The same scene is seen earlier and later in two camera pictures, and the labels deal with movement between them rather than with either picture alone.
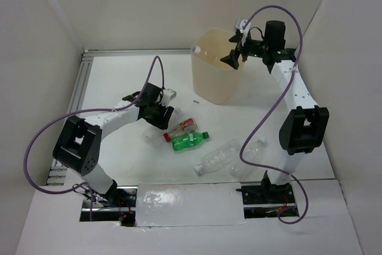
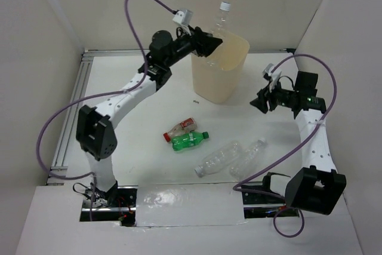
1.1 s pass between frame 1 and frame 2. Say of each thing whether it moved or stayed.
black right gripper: moved
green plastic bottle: stayed
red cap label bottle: stayed
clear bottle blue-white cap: stayed
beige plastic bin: stayed
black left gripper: moved
